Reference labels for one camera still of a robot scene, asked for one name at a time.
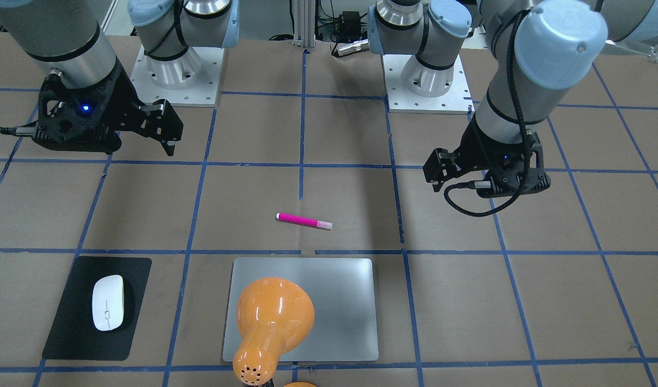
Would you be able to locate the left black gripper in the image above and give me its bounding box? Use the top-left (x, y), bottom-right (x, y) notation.
top-left (423, 142), bottom-right (477, 192)

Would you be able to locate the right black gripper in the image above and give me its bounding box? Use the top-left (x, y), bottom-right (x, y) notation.
top-left (119, 99), bottom-right (184, 157)

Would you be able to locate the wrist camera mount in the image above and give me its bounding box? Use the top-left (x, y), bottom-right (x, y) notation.
top-left (0, 63), bottom-right (144, 154)
top-left (476, 131), bottom-right (551, 198)

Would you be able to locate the aluminium frame post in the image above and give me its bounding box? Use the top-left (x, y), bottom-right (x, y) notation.
top-left (291, 0), bottom-right (317, 51)

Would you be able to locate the pink pen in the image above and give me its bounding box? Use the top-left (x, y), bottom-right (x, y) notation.
top-left (276, 213), bottom-right (333, 230)

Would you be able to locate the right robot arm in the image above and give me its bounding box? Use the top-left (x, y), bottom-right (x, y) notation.
top-left (0, 1), bottom-right (240, 156)

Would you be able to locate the black mousepad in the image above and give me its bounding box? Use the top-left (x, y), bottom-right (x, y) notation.
top-left (43, 256), bottom-right (152, 361)

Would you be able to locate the orange desk lamp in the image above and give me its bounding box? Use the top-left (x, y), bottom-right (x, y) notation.
top-left (232, 277), bottom-right (315, 386)

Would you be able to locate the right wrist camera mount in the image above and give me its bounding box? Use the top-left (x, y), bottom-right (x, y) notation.
top-left (0, 63), bottom-right (144, 154)

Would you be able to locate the silver laptop notebook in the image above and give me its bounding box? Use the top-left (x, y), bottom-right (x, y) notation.
top-left (222, 256), bottom-right (379, 362)

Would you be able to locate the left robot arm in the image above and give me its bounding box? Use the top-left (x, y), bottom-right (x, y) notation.
top-left (367, 1), bottom-right (658, 198)

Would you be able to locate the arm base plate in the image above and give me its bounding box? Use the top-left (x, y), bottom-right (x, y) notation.
top-left (130, 47), bottom-right (226, 108)
top-left (382, 55), bottom-right (474, 114)

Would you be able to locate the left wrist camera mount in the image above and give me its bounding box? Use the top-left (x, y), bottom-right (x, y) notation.
top-left (476, 131), bottom-right (551, 198)

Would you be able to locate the white computer mouse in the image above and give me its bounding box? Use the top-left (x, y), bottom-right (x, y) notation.
top-left (91, 275), bottom-right (124, 332)

